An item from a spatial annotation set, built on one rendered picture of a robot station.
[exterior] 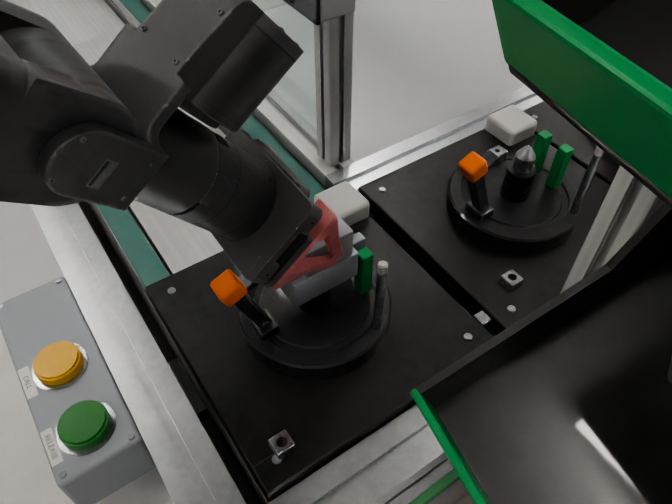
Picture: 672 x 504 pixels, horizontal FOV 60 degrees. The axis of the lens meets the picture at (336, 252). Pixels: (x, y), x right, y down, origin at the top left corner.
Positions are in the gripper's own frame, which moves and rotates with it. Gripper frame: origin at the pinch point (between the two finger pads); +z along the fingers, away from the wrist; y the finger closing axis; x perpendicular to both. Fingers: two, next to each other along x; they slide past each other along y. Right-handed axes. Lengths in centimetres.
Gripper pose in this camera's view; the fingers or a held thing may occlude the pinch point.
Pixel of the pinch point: (314, 236)
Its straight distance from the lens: 47.1
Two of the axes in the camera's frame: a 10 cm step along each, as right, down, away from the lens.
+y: -5.7, -6.2, 5.3
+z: 5.0, 2.5, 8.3
